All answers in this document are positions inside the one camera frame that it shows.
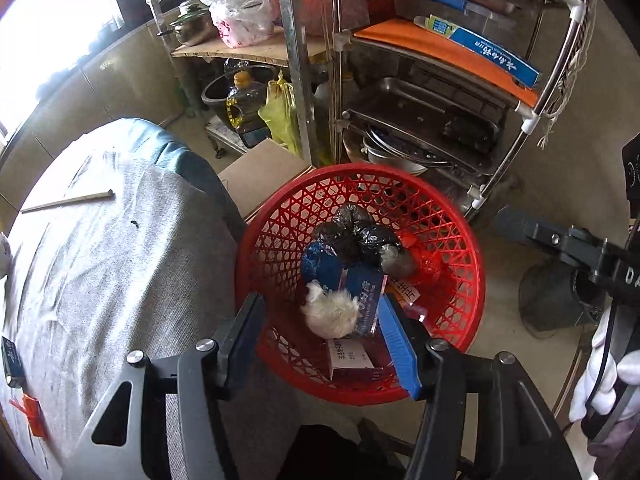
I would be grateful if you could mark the person's right hand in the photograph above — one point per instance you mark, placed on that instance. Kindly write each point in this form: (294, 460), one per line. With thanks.
(585, 390)

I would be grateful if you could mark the orange plastic scrap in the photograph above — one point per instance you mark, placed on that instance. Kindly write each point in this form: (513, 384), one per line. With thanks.
(32, 412)

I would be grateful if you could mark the long blue film box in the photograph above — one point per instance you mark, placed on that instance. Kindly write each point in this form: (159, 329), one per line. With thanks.
(490, 52)

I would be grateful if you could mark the white and pink plastic bag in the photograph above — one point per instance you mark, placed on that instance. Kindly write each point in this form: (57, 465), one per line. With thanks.
(240, 20)

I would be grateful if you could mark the black wok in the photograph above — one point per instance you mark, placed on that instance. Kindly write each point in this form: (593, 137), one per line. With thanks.
(215, 92)

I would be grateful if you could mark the orange cutting board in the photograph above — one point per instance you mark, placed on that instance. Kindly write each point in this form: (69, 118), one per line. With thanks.
(450, 55)

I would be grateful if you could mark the steel rack with white joints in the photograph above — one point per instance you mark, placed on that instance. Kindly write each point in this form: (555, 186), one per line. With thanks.
(530, 117)

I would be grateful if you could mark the grey plastic bucket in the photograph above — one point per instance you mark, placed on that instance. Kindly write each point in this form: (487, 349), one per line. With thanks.
(545, 295)

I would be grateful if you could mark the round steel basin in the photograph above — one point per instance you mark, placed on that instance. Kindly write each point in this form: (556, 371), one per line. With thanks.
(395, 152)

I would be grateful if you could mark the black plastic bag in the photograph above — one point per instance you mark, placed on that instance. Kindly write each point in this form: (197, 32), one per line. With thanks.
(360, 240)

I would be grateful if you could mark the rectangular steel tray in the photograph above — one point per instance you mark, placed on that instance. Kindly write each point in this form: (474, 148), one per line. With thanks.
(400, 105)

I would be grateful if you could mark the blue plastic packet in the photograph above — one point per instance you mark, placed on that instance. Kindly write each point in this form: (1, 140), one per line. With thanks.
(325, 270)

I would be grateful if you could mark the brown cardboard box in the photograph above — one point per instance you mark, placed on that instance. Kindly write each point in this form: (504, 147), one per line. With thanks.
(265, 175)

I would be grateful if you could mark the blue table cover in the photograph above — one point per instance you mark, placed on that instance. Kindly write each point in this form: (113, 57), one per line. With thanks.
(185, 160)

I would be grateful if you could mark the red plastic mesh basket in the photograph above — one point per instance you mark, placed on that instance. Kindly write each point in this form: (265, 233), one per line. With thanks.
(280, 220)

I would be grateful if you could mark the dark blue carton box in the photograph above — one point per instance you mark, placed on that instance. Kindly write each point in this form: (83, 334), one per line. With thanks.
(11, 360)

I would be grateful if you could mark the white and purple medicine box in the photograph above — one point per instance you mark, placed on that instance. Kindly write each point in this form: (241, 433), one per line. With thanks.
(350, 357)

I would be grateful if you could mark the grey tablecloth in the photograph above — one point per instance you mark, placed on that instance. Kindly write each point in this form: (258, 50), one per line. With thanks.
(100, 285)

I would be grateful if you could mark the yellow plastic bag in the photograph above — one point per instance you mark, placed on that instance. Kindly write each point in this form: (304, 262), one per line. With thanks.
(280, 115)

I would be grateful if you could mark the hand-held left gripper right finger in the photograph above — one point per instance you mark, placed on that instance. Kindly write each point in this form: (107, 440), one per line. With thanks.
(397, 350)

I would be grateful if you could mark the white tissue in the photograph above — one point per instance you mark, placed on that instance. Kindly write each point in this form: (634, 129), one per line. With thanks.
(330, 315)

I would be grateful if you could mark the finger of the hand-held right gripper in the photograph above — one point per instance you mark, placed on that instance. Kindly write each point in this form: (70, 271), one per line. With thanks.
(550, 240)

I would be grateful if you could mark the steel cooking pot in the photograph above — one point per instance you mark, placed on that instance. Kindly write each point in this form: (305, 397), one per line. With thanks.
(192, 25)

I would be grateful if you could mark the cooking oil bottle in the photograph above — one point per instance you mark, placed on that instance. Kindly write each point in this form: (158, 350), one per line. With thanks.
(245, 105)

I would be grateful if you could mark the wooden chopsticks pair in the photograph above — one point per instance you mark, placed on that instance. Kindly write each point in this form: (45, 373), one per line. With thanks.
(65, 202)

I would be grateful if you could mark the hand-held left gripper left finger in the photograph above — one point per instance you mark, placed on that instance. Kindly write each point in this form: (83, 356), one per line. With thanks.
(245, 345)

